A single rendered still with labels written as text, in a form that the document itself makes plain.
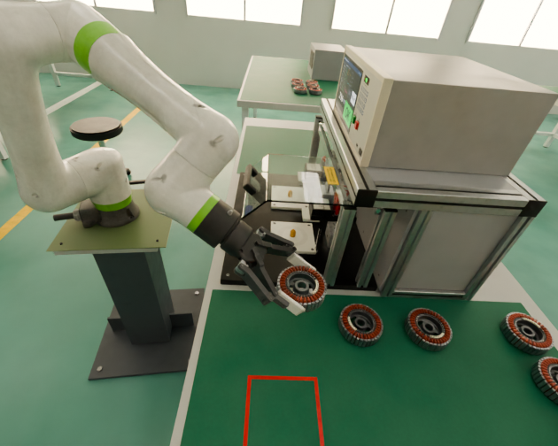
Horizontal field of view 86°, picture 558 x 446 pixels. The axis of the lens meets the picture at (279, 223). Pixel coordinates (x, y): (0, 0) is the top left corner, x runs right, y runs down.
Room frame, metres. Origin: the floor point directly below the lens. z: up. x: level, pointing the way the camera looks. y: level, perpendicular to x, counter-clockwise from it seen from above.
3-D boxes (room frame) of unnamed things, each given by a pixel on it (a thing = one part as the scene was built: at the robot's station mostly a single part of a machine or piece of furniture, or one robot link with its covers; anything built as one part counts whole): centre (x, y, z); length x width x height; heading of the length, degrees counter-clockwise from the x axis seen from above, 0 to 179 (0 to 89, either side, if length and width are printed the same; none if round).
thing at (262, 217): (0.90, -0.06, 0.76); 0.64 x 0.47 x 0.02; 4
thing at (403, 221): (0.92, -0.30, 0.92); 0.66 x 0.01 x 0.30; 4
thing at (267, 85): (3.28, -0.07, 0.38); 1.85 x 1.10 x 0.75; 4
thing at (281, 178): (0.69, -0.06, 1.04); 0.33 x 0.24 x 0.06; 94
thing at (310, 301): (0.44, -0.07, 0.92); 0.11 x 0.11 x 0.04
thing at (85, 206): (0.81, 0.64, 0.78); 0.26 x 0.15 x 0.06; 113
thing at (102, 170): (0.82, 0.60, 0.91); 0.16 x 0.13 x 0.19; 149
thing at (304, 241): (0.78, -0.05, 0.78); 0.15 x 0.15 x 0.01; 4
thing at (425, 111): (0.91, -0.36, 1.22); 0.44 x 0.39 x 0.20; 4
